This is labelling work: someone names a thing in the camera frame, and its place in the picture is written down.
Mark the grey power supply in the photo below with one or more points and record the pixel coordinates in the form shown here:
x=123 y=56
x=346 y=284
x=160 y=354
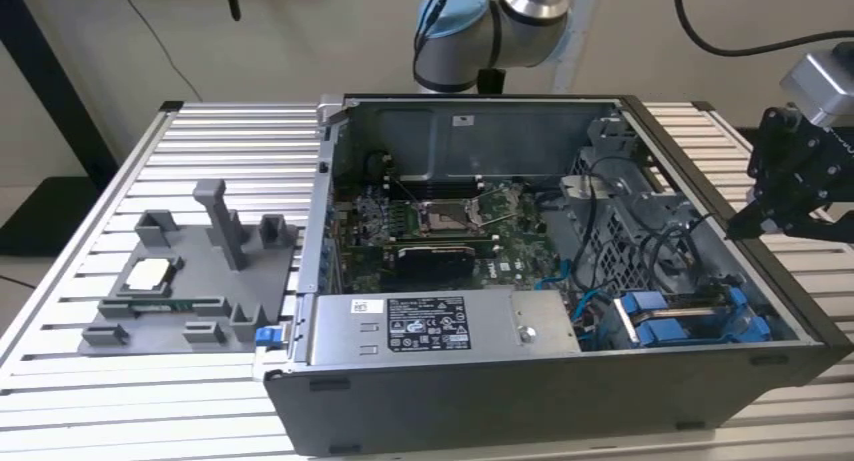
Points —
x=334 y=331

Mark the black floor box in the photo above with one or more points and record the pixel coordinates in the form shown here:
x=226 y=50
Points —
x=40 y=216

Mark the perforated metal drive cage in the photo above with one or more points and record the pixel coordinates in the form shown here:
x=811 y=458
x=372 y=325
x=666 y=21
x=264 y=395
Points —
x=661 y=206

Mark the black and grey PC case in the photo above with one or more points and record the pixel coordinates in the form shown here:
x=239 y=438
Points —
x=467 y=406

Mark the green RAM stick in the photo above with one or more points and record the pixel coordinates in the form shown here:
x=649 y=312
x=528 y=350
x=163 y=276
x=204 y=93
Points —
x=180 y=306

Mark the silver CPU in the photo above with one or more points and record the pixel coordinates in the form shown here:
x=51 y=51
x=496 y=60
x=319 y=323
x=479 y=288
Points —
x=149 y=276

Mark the green motherboard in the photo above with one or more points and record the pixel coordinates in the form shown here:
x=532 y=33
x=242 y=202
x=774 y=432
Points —
x=514 y=241

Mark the grey parts rack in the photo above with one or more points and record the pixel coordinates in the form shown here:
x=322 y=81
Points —
x=200 y=281

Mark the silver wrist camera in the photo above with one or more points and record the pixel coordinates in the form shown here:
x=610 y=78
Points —
x=817 y=86

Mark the metal disk bay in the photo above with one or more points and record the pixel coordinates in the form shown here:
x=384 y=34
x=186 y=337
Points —
x=627 y=316

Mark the black RAM slot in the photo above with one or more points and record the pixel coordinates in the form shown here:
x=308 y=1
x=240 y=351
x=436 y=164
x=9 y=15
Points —
x=447 y=234
x=447 y=240
x=447 y=231
x=447 y=237

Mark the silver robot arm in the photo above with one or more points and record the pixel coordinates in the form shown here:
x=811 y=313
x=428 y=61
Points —
x=520 y=26

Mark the black graphics card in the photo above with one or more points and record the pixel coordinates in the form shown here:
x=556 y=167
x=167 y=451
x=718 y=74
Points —
x=434 y=261

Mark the thin metal locking lever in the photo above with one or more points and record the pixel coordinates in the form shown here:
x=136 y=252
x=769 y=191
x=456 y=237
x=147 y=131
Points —
x=407 y=188

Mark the black slanted post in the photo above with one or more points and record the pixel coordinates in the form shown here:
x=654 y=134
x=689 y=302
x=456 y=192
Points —
x=56 y=81

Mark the blue disk carrier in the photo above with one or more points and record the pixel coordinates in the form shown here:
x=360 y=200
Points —
x=661 y=333

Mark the black antenna rod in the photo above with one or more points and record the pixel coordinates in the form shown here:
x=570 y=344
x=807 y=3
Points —
x=232 y=1

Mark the hard disk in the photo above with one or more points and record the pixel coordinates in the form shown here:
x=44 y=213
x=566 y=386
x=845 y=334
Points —
x=694 y=301

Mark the CPU socket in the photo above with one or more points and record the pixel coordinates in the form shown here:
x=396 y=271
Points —
x=440 y=216

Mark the blue case latch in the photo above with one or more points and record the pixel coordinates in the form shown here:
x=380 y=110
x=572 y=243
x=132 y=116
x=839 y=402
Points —
x=267 y=337

